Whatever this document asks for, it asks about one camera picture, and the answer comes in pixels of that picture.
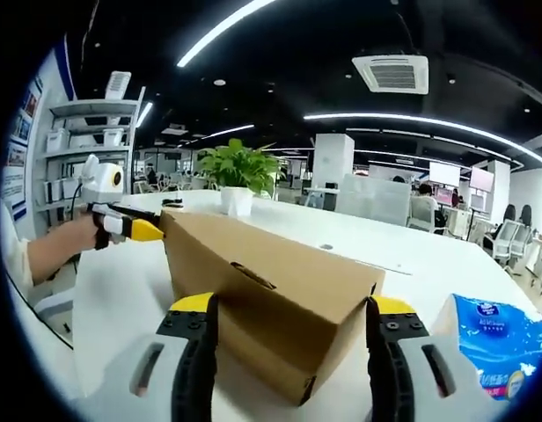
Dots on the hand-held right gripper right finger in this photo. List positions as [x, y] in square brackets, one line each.
[398, 360]

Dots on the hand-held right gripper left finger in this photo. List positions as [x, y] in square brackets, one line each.
[187, 351]

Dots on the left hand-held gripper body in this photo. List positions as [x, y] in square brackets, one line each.
[101, 178]

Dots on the blue soft tissue pack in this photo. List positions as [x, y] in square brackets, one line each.
[495, 343]

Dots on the brown cardboard shoe box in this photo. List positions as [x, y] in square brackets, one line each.
[297, 307]

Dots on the person's left hand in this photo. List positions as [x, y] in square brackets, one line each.
[79, 235]

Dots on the small black device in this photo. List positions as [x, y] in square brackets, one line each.
[173, 202]

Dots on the grey metal storage shelf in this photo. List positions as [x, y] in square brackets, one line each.
[90, 107]

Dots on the short ceiling light bar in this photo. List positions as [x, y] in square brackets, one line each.
[144, 115]

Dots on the green plant in white pot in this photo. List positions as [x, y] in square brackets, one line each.
[240, 167]

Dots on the white office chair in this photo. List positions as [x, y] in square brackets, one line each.
[502, 242]
[525, 244]

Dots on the grey desk partition panel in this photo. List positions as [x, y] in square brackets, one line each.
[376, 202]

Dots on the long curved ceiling light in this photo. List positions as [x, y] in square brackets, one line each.
[222, 34]
[385, 116]

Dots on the ceiling air conditioner vent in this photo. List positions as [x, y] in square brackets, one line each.
[392, 74]

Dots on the wall poster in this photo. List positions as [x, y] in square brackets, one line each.
[18, 176]

